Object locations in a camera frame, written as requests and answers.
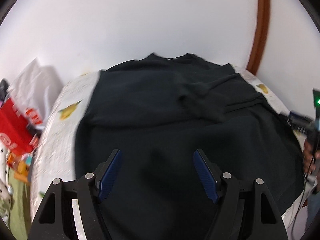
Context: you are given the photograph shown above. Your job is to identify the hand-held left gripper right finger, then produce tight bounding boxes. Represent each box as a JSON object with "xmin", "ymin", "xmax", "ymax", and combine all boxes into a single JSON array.
[{"xmin": 193, "ymin": 149, "xmax": 289, "ymax": 240}]

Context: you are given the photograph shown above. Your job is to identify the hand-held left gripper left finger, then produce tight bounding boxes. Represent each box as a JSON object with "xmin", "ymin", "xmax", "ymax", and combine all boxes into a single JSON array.
[{"xmin": 27, "ymin": 149, "xmax": 123, "ymax": 240}]

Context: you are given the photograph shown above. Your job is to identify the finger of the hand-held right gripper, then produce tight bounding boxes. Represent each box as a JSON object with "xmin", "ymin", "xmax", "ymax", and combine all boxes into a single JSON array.
[{"xmin": 279, "ymin": 110, "xmax": 316, "ymax": 134}]

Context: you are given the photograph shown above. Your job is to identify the black garment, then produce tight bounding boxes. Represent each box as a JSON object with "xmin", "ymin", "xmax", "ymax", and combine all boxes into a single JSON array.
[{"xmin": 74, "ymin": 52, "xmax": 304, "ymax": 240}]

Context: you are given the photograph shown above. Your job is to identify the person's right forearm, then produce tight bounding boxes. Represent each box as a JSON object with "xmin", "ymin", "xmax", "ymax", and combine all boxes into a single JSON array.
[{"xmin": 305, "ymin": 186, "xmax": 320, "ymax": 232}]

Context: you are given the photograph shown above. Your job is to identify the person's right hand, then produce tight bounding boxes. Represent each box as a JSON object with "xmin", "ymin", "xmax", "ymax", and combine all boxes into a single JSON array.
[{"xmin": 302, "ymin": 139, "xmax": 315, "ymax": 175}]

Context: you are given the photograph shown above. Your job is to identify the fruit print tablecloth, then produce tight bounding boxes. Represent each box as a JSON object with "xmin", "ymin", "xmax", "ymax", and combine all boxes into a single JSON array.
[{"xmin": 30, "ymin": 65, "xmax": 310, "ymax": 230}]

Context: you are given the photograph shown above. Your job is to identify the orange packet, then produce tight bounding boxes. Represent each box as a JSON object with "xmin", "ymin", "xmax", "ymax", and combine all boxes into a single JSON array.
[{"xmin": 7, "ymin": 152, "xmax": 33, "ymax": 183}]

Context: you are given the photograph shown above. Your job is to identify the green cloth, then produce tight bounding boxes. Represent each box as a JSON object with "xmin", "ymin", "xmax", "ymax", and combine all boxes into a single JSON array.
[{"xmin": 0, "ymin": 165, "xmax": 32, "ymax": 240}]

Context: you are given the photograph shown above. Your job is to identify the brown wooden door trim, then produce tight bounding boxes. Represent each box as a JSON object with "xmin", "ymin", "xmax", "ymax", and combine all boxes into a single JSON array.
[{"xmin": 246, "ymin": 0, "xmax": 271, "ymax": 75}]

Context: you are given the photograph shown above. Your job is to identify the white dotted cloth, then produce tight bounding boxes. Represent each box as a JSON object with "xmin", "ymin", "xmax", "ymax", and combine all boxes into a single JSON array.
[{"xmin": 0, "ymin": 145, "xmax": 13, "ymax": 222}]

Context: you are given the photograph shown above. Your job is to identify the red bag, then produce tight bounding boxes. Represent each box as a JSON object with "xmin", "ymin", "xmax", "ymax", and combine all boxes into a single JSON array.
[{"xmin": 0, "ymin": 97, "xmax": 42, "ymax": 155}]

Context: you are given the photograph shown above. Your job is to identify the white plastic bag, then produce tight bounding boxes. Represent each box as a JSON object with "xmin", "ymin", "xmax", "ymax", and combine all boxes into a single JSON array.
[{"xmin": 9, "ymin": 57, "xmax": 65, "ymax": 125}]

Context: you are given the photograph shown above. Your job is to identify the black cable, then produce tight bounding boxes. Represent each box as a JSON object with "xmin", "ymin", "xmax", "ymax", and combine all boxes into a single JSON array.
[{"xmin": 290, "ymin": 152, "xmax": 318, "ymax": 240}]

